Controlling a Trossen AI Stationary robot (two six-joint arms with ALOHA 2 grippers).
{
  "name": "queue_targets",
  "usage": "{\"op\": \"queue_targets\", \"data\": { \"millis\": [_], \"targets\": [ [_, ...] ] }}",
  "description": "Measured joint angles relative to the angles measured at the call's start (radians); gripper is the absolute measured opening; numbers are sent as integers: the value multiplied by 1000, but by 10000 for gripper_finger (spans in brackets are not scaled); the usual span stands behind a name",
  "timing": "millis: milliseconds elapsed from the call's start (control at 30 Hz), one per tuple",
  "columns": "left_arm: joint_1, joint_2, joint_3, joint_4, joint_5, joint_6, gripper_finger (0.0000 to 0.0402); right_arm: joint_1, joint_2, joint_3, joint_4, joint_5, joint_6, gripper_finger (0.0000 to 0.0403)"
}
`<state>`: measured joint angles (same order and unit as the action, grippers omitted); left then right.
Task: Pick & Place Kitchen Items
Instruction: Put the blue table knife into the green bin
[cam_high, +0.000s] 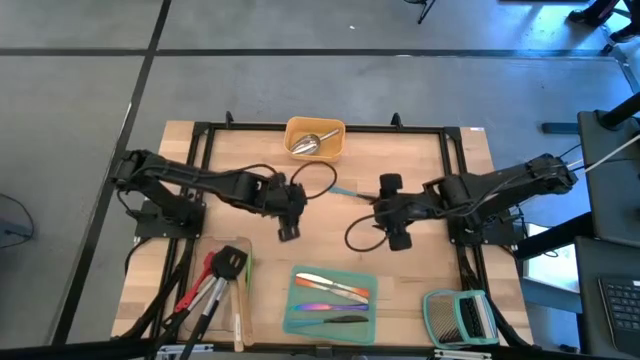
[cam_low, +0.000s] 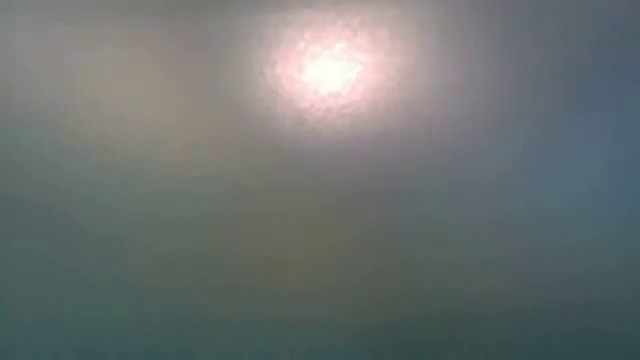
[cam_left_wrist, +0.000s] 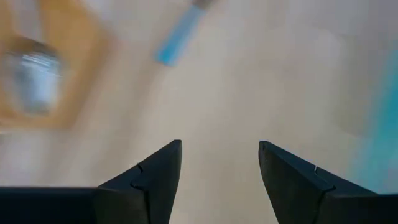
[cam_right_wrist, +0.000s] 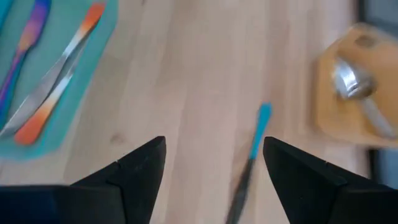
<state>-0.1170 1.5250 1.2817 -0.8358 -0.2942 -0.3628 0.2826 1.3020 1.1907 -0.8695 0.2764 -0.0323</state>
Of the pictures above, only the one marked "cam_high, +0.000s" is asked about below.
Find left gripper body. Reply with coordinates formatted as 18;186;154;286
249;171;309;219

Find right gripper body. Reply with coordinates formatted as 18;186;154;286
373;191;442;230

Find silver metal scoop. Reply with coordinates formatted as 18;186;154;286
289;127;342;156

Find teal handled black knife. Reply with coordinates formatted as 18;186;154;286
284;314;371;330
328;185;380;203

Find green silicone utensil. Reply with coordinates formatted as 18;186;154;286
243;252;255;294

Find grey blade red-handled knife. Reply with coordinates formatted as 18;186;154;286
295;271;372;300

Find orange plastic bin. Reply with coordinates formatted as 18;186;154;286
282;115;348;164

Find black slotted turner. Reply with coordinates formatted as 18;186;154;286
178;244;249;360

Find black round spatula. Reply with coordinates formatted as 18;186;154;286
164;249;236;326

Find rainbow iridescent knife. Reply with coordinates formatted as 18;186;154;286
290;301;371;313

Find red silicone spatula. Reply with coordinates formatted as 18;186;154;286
185;251;217;301
173;259;214;314

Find teal plastic tray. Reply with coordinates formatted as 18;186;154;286
281;264;380;347

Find wooden spatula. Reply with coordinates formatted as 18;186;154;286
230;279;246;353

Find teal framed grater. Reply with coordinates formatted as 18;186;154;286
422;288;501;350

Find black diagonal beam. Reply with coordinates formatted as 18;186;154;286
513;211;601;262

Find grey blue floor bar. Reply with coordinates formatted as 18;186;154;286
541;121;581;136

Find black stand legs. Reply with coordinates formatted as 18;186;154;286
402;0;438;26

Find dark desk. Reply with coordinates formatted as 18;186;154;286
573;235;640;359

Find dark grey side table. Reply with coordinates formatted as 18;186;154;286
577;109;640;250

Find black keyboard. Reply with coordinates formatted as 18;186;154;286
598;277;640;357

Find black pole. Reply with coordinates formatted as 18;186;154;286
598;91;640;130

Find person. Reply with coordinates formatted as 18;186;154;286
565;0;640;44

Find grey rounded floor object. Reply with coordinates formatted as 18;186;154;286
0;192;39;250

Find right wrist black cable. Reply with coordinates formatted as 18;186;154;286
343;212;397;253

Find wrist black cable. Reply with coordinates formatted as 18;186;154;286
288;159;339;201
343;212;397;253

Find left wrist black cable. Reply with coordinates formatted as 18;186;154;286
288;159;339;201

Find black aluminium table frame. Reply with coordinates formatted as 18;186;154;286
169;110;501;347

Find black frame strut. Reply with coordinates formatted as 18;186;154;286
118;249;184;342
457;244;534;350

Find white cable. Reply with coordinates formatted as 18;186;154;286
585;131;640;172

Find black front frame rail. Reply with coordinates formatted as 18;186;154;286
0;335;640;360

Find silver floor rail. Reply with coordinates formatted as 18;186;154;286
588;0;640;95

